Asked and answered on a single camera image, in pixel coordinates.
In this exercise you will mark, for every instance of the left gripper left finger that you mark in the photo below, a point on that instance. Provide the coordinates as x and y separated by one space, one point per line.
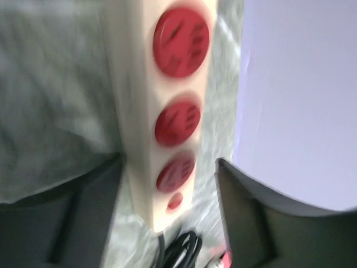
66 226

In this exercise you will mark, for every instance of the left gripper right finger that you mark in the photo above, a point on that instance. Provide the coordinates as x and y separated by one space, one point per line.
264 228

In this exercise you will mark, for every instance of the beige red power strip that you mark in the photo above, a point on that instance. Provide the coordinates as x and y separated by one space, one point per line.
159 56

